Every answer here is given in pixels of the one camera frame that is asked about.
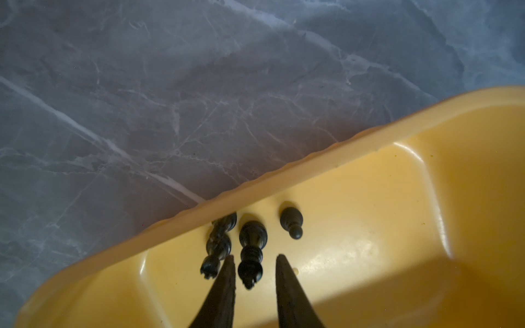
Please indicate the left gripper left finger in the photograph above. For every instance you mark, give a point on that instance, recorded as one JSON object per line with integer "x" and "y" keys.
{"x": 219, "y": 306}

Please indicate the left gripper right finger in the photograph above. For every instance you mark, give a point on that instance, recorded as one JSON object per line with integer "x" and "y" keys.
{"x": 294, "y": 308}

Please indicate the black chess rook piece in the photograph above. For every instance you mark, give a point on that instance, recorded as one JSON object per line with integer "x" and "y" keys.
{"x": 218, "y": 246}

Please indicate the black chess pawn piece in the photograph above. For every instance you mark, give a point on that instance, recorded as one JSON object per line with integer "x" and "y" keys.
{"x": 292, "y": 220}

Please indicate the yellow tray with black pieces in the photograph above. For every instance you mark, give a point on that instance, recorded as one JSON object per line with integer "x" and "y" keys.
{"x": 419, "y": 223}

